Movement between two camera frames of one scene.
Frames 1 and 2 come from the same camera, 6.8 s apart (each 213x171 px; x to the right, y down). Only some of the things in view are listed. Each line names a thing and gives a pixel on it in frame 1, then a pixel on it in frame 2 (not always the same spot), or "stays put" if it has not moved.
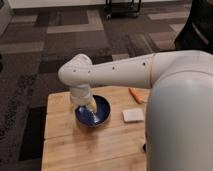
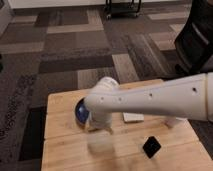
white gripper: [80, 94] to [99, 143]
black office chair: [197, 33] stays put
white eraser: [135, 115] stays put
